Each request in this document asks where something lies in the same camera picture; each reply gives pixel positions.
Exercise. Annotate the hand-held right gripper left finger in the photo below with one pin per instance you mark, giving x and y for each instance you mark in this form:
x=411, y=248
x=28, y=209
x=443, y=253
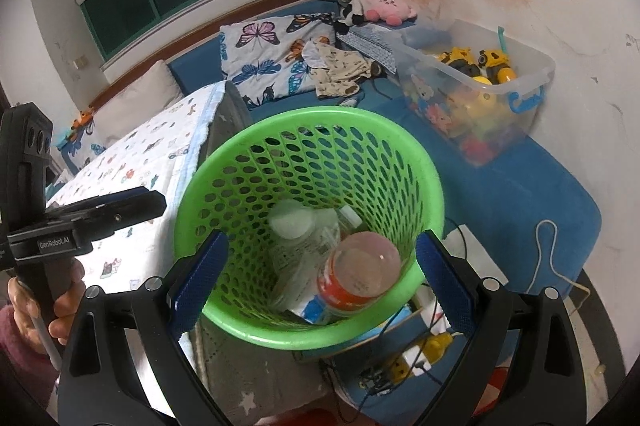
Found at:
x=197, y=286

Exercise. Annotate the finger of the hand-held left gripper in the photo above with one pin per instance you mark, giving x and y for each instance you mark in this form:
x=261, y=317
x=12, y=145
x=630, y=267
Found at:
x=100, y=202
x=135, y=208

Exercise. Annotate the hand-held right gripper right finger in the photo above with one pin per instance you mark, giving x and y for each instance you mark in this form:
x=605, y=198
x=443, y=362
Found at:
x=442, y=281

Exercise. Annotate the red printed cylindrical can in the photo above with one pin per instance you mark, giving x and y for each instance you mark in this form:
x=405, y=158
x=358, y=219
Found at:
x=355, y=276

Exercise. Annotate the blue and white packet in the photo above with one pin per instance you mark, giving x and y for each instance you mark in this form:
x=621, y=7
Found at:
x=312, y=308

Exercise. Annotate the green plastic mesh basket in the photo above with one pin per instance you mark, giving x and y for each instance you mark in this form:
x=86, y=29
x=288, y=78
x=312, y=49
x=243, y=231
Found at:
x=320, y=140

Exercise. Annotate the person's left forearm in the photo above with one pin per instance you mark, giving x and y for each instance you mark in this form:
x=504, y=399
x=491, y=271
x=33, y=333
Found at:
x=20, y=366

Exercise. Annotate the person's left hand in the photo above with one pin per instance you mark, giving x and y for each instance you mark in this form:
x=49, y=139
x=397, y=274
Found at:
x=65, y=306

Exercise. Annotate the small butterfly-print pillow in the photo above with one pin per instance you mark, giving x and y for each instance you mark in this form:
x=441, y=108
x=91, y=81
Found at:
x=75, y=148

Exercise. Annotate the white animal-print blanket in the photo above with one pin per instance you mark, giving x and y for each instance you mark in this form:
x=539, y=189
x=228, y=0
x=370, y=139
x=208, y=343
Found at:
x=140, y=155

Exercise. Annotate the orange plush toy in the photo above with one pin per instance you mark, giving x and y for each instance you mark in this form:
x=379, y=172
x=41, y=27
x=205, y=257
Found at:
x=82, y=118

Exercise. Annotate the yellow and white power strip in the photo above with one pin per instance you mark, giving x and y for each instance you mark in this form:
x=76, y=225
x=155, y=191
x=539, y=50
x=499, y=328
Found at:
x=420, y=356

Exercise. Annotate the grey pillow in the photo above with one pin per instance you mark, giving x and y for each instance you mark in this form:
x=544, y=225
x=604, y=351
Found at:
x=140, y=100

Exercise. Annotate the blue mattress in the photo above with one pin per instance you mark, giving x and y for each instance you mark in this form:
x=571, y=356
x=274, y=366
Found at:
x=525, y=186

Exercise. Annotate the clear plastic storage box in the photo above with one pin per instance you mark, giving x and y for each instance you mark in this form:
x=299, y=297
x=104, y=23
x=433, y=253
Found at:
x=500, y=130

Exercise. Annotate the yellow toy ball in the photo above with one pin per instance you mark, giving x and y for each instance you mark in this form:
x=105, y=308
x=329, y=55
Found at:
x=482, y=98

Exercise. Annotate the large butterfly-print pillow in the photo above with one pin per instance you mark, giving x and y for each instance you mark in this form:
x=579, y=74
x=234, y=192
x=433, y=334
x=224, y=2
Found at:
x=260, y=55

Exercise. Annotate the yellow toy vehicle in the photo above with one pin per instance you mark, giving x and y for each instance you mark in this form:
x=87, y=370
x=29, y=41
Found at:
x=457, y=58
x=497, y=65

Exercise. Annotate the beige printed garment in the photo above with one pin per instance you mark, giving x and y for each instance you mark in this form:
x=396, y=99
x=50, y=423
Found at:
x=335, y=70

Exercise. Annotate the black-white patterned cloth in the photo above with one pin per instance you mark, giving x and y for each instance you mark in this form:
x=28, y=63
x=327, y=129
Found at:
x=370, y=45

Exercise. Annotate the pink plush toy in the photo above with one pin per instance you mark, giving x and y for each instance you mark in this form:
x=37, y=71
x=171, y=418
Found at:
x=387, y=8

